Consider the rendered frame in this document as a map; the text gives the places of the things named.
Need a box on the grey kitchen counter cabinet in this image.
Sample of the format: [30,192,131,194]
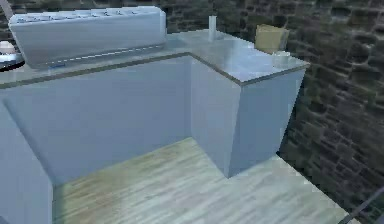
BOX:
[0,29,311,224]

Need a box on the tan paper bag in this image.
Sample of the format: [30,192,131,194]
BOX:
[254,23,290,55]

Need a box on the small clear glass cup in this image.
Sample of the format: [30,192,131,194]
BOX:
[272,50,292,69]

